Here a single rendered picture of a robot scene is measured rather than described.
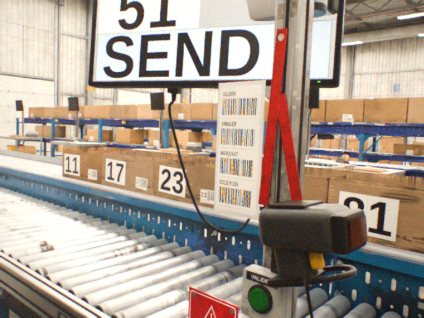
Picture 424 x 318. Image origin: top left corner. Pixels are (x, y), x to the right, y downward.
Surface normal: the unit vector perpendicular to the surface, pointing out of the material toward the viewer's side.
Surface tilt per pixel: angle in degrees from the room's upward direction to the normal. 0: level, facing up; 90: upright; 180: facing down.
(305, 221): 79
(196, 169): 90
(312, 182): 90
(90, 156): 90
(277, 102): 90
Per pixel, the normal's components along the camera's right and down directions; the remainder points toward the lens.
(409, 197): -0.65, 0.04
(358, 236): 0.75, -0.06
